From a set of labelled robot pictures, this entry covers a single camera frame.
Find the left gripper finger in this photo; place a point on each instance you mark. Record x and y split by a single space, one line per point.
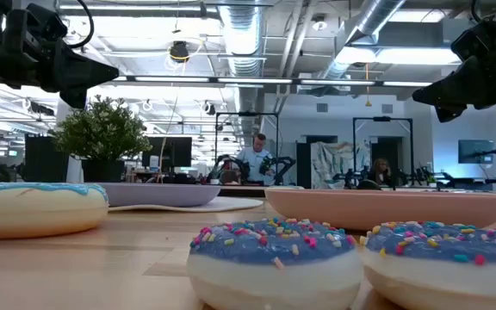
76 97
84 71

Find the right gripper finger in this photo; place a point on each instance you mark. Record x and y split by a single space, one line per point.
454 90
450 114

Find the blue iced donut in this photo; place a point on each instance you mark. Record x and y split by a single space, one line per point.
37 215

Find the potted green plant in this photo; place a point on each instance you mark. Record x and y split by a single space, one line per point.
101 133

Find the black monitor back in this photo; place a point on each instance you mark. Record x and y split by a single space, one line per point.
45 159

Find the person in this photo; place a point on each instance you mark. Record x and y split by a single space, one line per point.
254 161
380 172

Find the black computer monitor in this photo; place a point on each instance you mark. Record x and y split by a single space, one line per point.
177 150

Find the pink plate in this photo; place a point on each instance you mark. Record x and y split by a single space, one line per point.
381 208

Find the crumpled pale sheet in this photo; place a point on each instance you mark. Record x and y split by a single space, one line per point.
338 163

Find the purple plate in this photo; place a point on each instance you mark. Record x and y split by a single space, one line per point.
162 196

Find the round ceiling sensor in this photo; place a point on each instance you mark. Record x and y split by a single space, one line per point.
319 23

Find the purple sprinkled donut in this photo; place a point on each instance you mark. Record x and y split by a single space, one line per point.
274 275
446 280

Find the long ceiling light bar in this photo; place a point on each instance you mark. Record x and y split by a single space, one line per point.
252 80

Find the round white placemat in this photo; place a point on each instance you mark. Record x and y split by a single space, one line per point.
231 204

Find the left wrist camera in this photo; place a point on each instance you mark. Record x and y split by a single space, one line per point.
37 23

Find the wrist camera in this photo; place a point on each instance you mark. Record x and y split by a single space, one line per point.
476 41
37 23

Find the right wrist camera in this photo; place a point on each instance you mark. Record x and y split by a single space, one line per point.
476 41

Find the wall-mounted screen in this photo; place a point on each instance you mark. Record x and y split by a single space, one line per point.
476 151

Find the black background rig frame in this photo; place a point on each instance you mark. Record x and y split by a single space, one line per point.
248 114
381 119

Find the silver ceiling duct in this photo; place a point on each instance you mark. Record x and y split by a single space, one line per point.
243 39
373 19

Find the black table frame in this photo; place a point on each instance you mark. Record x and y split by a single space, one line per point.
241 192

